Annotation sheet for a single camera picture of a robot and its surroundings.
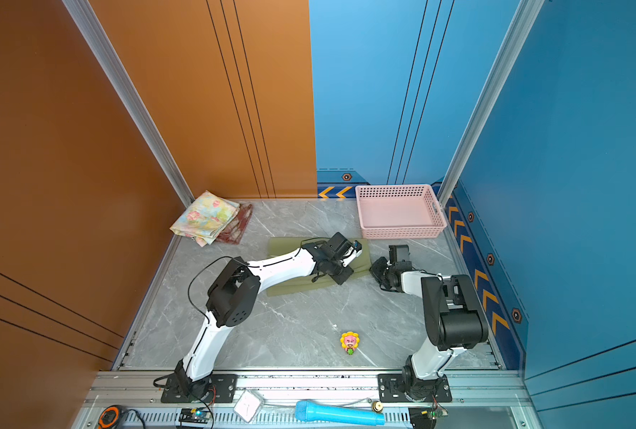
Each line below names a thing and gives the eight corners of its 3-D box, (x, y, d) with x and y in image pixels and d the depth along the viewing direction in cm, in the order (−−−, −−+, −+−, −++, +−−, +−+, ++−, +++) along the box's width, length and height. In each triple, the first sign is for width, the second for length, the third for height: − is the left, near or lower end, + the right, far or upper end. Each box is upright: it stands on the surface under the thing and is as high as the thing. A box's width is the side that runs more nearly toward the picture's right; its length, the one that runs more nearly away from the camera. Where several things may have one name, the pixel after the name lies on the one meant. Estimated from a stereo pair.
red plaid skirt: (222, 241, 108) (219, 235, 105) (244, 207, 120) (242, 201, 117) (238, 245, 107) (235, 239, 104) (258, 210, 119) (256, 204, 116)
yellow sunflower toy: (338, 343, 83) (338, 338, 79) (348, 331, 85) (349, 326, 81) (351, 356, 81) (352, 352, 77) (361, 344, 83) (363, 339, 79)
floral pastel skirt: (176, 237, 109) (168, 226, 104) (210, 201, 122) (204, 190, 116) (212, 250, 105) (205, 239, 99) (243, 212, 118) (239, 201, 112)
